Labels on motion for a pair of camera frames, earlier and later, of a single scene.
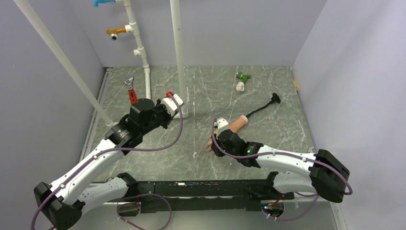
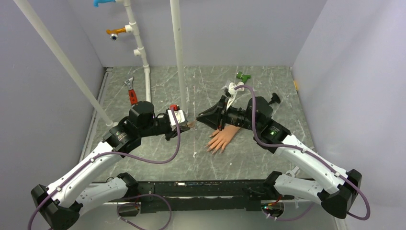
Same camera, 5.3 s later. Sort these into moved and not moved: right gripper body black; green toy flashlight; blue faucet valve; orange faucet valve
Moved: right gripper body black
Not moved: blue faucet valve; orange faucet valve; green toy flashlight
